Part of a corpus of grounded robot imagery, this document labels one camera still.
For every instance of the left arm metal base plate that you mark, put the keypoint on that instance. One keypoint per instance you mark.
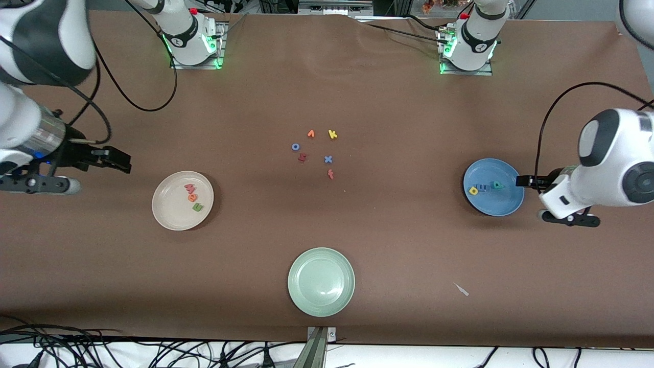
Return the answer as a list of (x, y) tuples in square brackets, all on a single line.
[(466, 71)]

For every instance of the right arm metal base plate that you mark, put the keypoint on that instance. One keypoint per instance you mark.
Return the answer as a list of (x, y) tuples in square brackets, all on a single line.
[(219, 51)]

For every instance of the teal letter p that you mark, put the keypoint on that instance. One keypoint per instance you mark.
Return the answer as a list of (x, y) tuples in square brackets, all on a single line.
[(496, 185)]

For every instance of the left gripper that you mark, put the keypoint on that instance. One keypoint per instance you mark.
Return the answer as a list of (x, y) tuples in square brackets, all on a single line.
[(542, 180)]

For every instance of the brown table cover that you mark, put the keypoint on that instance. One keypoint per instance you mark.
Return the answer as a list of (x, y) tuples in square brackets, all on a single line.
[(409, 245)]

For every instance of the small white paper scrap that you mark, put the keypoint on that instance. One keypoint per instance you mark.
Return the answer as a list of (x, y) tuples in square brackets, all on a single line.
[(462, 290)]

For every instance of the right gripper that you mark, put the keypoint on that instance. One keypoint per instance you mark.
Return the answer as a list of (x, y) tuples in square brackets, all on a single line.
[(72, 155)]

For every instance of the grey metal bracket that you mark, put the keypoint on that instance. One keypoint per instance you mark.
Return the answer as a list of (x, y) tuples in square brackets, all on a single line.
[(318, 350)]

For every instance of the pale green plate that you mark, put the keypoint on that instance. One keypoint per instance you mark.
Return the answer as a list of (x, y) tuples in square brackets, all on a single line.
[(321, 282)]

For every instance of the silver metal rail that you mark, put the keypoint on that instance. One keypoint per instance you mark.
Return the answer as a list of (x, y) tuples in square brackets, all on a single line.
[(334, 7)]

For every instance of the pink letter w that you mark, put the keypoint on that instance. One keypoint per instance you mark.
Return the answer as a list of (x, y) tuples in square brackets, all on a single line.
[(190, 188)]

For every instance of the blue plate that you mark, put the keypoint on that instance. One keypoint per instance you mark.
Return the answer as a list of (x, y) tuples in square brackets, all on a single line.
[(503, 202)]

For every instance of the beige brown plate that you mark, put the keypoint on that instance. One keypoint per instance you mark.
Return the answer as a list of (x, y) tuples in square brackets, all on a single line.
[(173, 214)]

